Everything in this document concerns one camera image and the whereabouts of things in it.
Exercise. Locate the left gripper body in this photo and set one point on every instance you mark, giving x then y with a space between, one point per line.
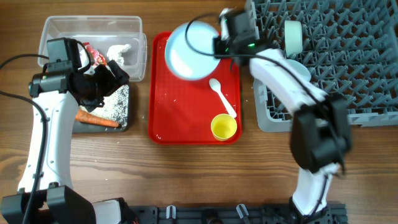
101 83

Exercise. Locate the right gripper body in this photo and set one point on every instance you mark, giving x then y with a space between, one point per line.
237 58

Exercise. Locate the orange carrot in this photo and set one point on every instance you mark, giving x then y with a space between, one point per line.
88 118

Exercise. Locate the red snack wrapper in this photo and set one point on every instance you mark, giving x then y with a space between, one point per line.
96 57

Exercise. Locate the white rice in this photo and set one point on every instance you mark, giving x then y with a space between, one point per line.
115 106

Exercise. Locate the white tissue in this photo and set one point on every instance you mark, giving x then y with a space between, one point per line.
115 53

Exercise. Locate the large light blue plate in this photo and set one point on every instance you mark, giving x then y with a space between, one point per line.
180 56

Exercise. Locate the white plastic spoon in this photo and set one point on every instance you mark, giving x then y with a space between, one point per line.
215 85

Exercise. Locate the green bowl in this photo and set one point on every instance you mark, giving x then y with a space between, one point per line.
293 37

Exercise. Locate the small light blue bowl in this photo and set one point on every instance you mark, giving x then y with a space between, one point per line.
303 70

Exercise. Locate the yellow plastic cup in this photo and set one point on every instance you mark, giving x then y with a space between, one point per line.
223 127

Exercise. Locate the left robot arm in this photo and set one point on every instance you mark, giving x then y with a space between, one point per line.
45 193

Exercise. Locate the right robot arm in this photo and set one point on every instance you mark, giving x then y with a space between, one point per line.
320 135

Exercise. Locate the grey dishwasher rack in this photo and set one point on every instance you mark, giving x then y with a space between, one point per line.
349 47

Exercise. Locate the black plastic tray bin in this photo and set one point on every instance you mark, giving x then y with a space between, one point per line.
79 127

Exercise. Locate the clear plastic bin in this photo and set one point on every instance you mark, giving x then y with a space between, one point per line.
102 32

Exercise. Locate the red serving tray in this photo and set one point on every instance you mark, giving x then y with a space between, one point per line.
180 111

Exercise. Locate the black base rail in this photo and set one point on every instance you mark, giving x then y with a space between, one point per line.
266 214

